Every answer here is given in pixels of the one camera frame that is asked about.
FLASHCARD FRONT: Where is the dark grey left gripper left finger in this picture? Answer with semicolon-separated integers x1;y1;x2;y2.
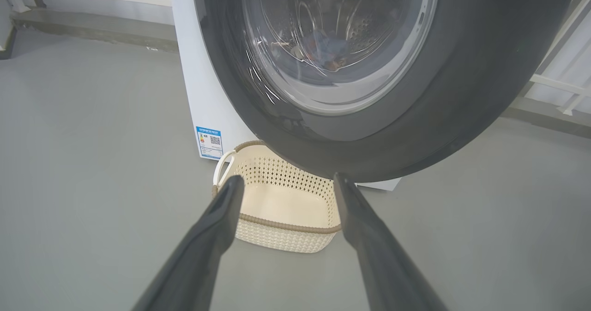
132;176;245;311

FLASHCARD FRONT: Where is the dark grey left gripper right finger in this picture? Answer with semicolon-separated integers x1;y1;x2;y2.
333;173;448;311

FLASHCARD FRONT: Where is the round washing machine door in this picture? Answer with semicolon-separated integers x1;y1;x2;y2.
192;0;580;183

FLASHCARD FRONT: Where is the blue cartoon print garment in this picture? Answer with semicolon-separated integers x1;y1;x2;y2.
309;30;351;72

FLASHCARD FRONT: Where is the white front-load washing machine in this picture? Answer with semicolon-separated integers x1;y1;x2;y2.
169;0;402;191

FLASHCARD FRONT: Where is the cream perforated laundry basket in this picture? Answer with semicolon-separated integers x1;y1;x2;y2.
212;140;342;254

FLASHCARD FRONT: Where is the blue energy label sticker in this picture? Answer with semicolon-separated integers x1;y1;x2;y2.
196;126;223;159

